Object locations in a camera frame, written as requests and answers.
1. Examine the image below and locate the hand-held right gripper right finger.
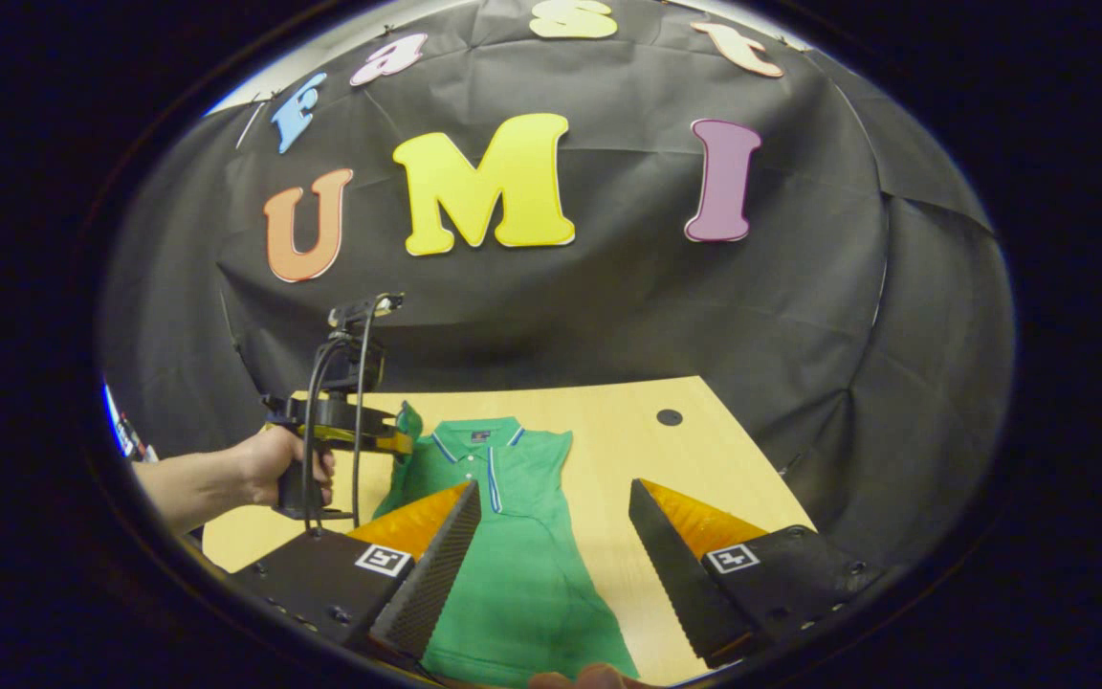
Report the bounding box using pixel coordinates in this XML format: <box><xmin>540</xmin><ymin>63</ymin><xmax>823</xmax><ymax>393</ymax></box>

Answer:
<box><xmin>628</xmin><ymin>477</ymin><xmax>885</xmax><ymax>670</ymax></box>

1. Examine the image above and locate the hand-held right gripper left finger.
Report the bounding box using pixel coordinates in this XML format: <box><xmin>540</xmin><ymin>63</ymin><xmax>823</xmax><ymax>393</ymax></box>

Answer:
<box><xmin>229</xmin><ymin>478</ymin><xmax>483</xmax><ymax>671</ymax></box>

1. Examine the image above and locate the green T-shirt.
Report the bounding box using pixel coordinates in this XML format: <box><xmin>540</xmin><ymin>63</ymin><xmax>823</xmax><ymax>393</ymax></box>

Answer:
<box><xmin>374</xmin><ymin>402</ymin><xmax>641</xmax><ymax>689</ymax></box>

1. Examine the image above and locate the computer monitor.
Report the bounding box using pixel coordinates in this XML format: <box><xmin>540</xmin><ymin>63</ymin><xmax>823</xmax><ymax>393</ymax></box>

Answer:
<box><xmin>101</xmin><ymin>381</ymin><xmax>131</xmax><ymax>458</ymax></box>

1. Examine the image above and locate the black backdrop cloth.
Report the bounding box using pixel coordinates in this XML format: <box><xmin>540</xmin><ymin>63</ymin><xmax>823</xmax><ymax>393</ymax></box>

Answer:
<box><xmin>97</xmin><ymin>0</ymin><xmax>1016</xmax><ymax>575</ymax></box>

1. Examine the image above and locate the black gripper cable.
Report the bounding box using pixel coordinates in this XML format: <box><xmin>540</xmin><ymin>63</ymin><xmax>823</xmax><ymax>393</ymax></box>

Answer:
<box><xmin>300</xmin><ymin>295</ymin><xmax>391</xmax><ymax>535</ymax></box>

